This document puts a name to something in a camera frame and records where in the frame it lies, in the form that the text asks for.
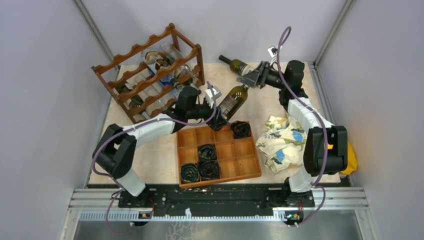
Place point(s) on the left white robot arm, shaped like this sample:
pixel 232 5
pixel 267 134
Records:
pixel 115 151

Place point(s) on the rolled dark green tie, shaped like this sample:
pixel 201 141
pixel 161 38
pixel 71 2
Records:
pixel 189 173

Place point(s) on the rolled tie orange pattern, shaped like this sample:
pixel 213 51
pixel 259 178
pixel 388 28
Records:
pixel 240 129

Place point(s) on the dark green wine bottle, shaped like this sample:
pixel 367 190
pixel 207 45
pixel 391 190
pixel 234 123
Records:
pixel 133 102

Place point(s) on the dark wine bottle grey label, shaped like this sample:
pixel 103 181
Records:
pixel 232 102

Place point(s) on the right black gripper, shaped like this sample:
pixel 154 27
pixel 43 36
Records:
pixel 257 77

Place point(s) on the dark wine bottle beige label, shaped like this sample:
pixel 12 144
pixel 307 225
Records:
pixel 184 79

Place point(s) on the dinosaur print white cloth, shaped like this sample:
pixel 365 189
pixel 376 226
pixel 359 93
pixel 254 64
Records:
pixel 282 143

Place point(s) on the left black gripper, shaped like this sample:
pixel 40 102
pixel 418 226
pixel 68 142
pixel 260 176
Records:
pixel 218 120

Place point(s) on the wooden compartment tray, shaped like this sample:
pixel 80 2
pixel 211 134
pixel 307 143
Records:
pixel 238 158

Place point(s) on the brown wooden wine rack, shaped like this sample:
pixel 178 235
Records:
pixel 124 67

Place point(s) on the clear glass bottle back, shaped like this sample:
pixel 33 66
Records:
pixel 171 55

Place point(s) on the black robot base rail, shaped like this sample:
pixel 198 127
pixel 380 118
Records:
pixel 215 203

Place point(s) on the yellow cloth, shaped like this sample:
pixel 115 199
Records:
pixel 352 162

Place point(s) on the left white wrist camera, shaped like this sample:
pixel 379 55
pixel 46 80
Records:
pixel 211 95

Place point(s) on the rolled dark blue tie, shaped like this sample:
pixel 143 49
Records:
pixel 209 170

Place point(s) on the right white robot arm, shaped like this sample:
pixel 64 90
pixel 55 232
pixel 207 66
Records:
pixel 326 147

